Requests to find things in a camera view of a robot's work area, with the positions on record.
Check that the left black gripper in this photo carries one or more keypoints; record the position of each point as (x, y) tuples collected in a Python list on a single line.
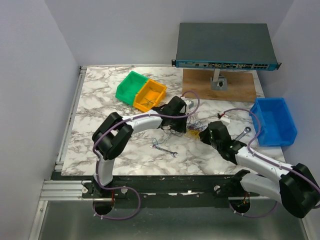
[(181, 128)]

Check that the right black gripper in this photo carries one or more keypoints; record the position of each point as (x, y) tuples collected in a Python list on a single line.
[(204, 135)]

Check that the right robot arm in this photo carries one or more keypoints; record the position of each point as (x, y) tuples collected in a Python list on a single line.
[(293, 186)]

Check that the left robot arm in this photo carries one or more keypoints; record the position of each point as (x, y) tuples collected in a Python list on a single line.
[(111, 138)]

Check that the small open-end wrench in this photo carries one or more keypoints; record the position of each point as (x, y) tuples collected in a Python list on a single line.
[(172, 153)]

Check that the orange plastic bin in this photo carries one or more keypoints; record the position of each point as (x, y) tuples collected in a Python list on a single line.
[(149, 96)]

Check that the silver ratchet wrench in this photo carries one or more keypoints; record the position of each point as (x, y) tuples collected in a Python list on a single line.
[(246, 130)]

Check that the wooden board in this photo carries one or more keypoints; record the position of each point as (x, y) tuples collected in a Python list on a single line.
[(238, 87)]

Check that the green plastic bin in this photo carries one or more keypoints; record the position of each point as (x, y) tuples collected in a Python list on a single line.
[(129, 87)]

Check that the blue plastic bin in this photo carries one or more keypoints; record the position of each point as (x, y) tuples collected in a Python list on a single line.
[(271, 116)]

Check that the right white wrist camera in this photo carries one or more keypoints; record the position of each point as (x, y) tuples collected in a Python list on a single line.
[(222, 117)]

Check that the grey metal stand bracket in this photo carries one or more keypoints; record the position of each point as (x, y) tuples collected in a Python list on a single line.
[(218, 82)]

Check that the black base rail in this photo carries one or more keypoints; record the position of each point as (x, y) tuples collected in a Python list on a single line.
[(156, 191)]

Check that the grey network switch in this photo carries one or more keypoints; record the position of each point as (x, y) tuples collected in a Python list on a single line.
[(225, 46)]

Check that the aluminium frame rail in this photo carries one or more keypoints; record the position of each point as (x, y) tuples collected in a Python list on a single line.
[(59, 190)]

